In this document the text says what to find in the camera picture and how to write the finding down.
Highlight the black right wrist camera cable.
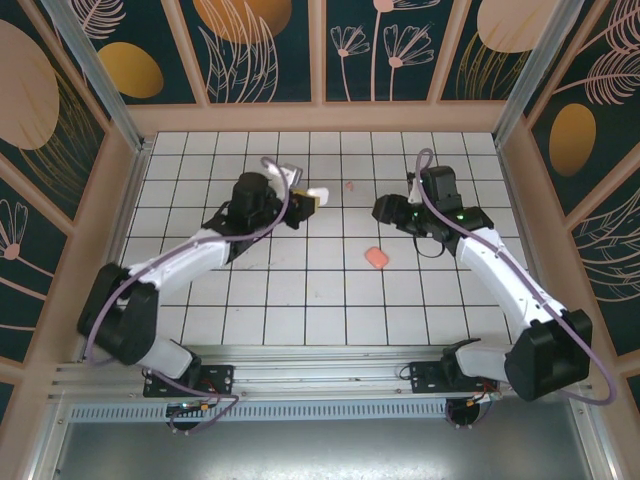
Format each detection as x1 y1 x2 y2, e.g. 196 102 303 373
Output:
413 232 449 260

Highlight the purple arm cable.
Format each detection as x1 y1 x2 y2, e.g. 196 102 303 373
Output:
84 157 241 436
415 147 616 431

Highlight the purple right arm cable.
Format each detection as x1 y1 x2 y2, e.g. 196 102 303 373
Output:
415 147 616 431

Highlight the perforated metal cable tray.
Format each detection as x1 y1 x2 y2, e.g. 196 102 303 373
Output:
69 401 451 422

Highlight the aluminium frame post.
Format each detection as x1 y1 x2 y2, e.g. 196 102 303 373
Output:
492 0 586 149
38 0 151 154

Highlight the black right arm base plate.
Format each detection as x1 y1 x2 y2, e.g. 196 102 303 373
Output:
408 359 501 399

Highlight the pink earbud charging case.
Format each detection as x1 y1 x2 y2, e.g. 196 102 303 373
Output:
363 245 391 271

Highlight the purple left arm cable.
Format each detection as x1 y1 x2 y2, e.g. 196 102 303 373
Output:
84 157 241 436

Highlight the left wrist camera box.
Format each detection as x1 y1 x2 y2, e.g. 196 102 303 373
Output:
269 162 305 194

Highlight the aluminium table side rail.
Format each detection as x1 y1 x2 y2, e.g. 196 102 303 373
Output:
493 134 569 351
79 138 154 361

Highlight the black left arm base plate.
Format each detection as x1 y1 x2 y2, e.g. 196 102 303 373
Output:
143 363 236 400

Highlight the long aluminium base rail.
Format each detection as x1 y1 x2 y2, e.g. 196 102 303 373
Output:
49 344 594 401

